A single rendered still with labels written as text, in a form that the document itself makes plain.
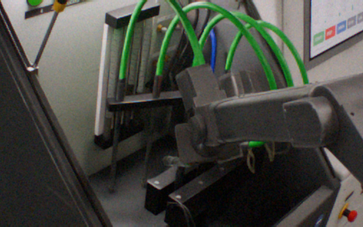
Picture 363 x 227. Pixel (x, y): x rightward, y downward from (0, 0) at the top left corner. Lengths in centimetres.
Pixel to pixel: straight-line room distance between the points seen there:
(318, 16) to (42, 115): 91
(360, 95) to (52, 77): 95
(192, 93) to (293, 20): 71
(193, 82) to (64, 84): 53
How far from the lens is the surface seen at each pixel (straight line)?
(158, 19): 155
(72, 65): 139
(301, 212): 145
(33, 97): 108
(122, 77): 140
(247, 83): 115
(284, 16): 156
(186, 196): 137
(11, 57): 109
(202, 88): 92
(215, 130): 83
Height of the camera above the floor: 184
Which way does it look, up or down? 32 degrees down
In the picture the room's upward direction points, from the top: 9 degrees clockwise
